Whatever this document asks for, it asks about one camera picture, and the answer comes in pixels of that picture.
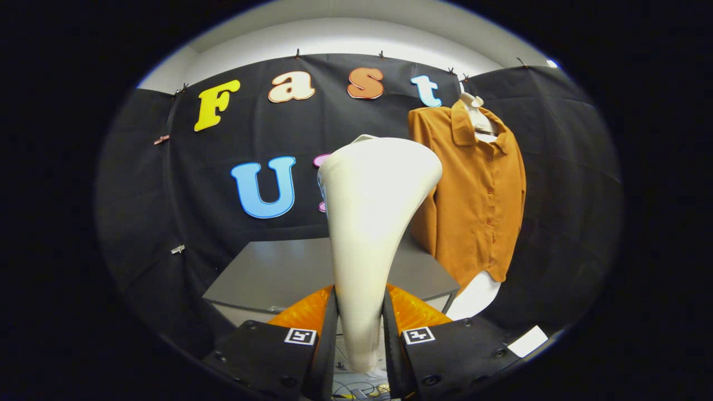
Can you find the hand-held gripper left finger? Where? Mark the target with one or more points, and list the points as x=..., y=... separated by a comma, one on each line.
x=327, y=362

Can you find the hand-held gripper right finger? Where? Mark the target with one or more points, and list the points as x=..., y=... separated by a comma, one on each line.
x=392, y=362

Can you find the white garment steamer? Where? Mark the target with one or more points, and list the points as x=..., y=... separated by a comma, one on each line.
x=373, y=223

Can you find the orange button shirt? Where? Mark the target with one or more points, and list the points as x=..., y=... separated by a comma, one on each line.
x=479, y=211

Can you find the white clothes hanger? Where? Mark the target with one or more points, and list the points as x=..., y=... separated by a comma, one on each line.
x=473, y=114

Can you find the grey cabinet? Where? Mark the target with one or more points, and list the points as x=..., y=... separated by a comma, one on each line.
x=278, y=273

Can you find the white rounded panel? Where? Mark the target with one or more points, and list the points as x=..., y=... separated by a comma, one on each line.
x=473, y=295

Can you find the silver clip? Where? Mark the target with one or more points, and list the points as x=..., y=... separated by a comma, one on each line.
x=177, y=249

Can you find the black backdrop cloth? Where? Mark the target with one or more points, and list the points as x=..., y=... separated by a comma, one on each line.
x=184, y=195

